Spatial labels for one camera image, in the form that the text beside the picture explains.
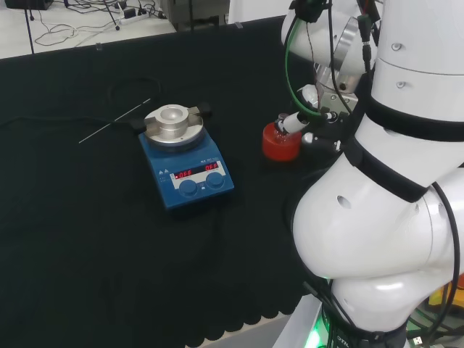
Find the blue-base heater, steel plate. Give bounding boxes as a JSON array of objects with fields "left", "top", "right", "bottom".
[{"left": 130, "top": 102, "right": 236, "bottom": 214}]

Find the black tripod pole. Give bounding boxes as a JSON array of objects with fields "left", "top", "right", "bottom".
[{"left": 22, "top": 0, "right": 36, "bottom": 55}]

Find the thin metal probe rod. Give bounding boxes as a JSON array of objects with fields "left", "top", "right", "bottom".
[{"left": 78, "top": 97, "right": 152, "bottom": 144}]

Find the black bench cloth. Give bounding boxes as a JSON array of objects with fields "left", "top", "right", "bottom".
[{"left": 0, "top": 14, "right": 363, "bottom": 348}]

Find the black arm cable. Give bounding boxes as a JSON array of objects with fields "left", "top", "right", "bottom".
[{"left": 409, "top": 181, "right": 461, "bottom": 334}]

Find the grey cabinet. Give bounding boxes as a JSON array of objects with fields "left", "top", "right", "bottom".
[{"left": 162, "top": 0, "right": 231, "bottom": 33}]

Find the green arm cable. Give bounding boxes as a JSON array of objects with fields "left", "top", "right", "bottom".
[{"left": 284, "top": 14, "right": 326, "bottom": 119}]

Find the white power strip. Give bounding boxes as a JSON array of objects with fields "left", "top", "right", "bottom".
[{"left": 117, "top": 9, "right": 149, "bottom": 26}]

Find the orange flask support ring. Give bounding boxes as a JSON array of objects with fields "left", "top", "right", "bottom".
[{"left": 262, "top": 122, "right": 303, "bottom": 163}]

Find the black box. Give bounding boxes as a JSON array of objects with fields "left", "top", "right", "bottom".
[{"left": 4, "top": 0, "right": 54, "bottom": 11}]

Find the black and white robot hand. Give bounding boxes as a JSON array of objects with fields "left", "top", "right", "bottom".
[{"left": 275, "top": 84, "right": 360, "bottom": 153}]

